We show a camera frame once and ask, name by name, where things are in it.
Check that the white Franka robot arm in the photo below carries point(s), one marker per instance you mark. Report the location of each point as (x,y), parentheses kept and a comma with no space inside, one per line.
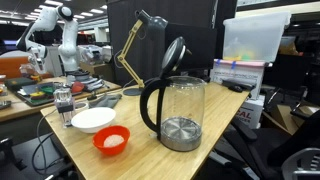
(68,43)

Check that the clear glass cup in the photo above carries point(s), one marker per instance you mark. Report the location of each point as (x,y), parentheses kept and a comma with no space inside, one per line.
(65,108)

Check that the black backdrop curtain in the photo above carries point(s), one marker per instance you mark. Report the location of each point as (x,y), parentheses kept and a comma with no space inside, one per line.
(150,56)

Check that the grey folded cloth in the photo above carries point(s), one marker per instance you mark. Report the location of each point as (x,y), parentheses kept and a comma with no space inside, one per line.
(106,100)

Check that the wooden desk lamp grey head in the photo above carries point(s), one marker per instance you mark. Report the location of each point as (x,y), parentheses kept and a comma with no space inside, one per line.
(155,23)

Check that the white rice heap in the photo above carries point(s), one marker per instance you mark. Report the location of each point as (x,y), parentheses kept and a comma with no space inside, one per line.
(113,140)

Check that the white ceramic bowl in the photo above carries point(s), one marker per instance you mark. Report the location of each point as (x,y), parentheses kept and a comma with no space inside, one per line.
(93,120)

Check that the grey stacked kitchenware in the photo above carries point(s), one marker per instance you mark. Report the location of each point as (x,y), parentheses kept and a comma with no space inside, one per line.
(85,80)

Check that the black handheld device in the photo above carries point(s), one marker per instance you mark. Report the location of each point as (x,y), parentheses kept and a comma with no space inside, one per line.
(238,87)

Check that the white box with coloured tape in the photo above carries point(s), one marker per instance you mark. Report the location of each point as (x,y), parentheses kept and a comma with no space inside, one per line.
(240,75)

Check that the orange plastic bowl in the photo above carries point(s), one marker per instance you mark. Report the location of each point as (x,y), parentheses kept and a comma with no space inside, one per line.
(100,146)

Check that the small red bowl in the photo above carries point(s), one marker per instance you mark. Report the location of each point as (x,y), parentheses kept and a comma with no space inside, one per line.
(77,87)

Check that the white box with red lettering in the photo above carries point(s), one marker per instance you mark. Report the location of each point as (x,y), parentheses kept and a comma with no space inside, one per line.
(251,111)

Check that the clear plastic storage bin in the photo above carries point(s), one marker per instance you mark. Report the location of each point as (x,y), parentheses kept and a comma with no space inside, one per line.
(256,36)

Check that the small green bowl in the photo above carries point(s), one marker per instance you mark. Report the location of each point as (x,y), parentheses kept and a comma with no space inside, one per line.
(48,90)

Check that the black office chair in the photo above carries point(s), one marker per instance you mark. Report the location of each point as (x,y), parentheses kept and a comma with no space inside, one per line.
(253,153)

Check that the black tray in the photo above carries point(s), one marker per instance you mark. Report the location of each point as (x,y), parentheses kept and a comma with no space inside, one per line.
(46,99)

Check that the yellow and red toy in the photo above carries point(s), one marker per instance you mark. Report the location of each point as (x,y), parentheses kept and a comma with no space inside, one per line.
(37,95)

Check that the brown cardboard box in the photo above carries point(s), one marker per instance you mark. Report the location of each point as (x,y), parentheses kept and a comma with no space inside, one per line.
(283,118)

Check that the dark green flat box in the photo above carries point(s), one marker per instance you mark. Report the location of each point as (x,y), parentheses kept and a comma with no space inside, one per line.
(18,82)

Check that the wooden side table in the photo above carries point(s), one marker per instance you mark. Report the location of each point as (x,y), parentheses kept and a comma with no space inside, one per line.
(15,108)

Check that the large orange object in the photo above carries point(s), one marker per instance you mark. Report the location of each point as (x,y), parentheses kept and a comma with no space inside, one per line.
(11,66)

